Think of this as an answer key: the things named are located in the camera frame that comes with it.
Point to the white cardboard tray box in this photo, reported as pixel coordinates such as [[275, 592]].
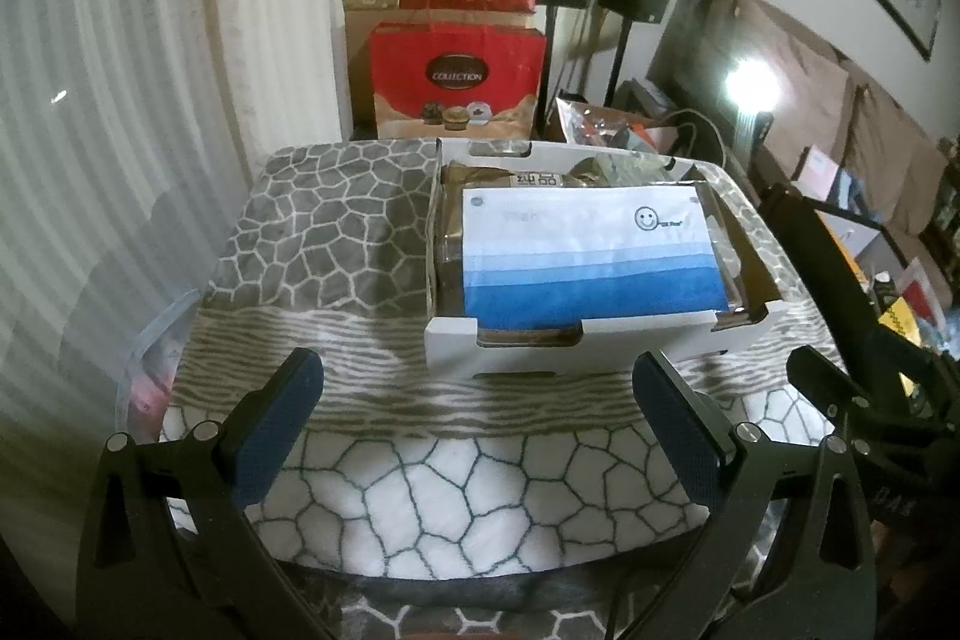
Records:
[[579, 281]]

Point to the black storage bin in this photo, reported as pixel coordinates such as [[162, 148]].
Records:
[[827, 269]]

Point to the large gold foil bag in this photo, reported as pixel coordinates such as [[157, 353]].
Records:
[[598, 171]]

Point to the brown pillow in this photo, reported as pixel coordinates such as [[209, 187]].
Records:
[[745, 53], [898, 165]]

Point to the white blue paper bag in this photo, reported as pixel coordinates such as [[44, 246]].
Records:
[[592, 257]]

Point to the pink box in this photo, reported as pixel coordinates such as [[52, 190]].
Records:
[[815, 174]]

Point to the red collection gift bag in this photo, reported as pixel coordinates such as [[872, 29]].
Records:
[[445, 80]]

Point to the brown pillow right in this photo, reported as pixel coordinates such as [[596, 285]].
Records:
[[898, 165]]

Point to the brown pillow left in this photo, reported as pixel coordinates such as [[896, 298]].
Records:
[[745, 53]]

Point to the bright lamp device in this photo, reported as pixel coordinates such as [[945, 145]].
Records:
[[753, 86]]

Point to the cluttered cardboard box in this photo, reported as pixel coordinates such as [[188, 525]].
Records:
[[588, 125]]

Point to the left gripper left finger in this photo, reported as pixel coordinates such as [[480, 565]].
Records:
[[240, 463]]

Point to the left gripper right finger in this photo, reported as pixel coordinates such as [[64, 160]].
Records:
[[697, 438]]

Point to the yellow black booklet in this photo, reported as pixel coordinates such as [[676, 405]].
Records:
[[897, 315]]

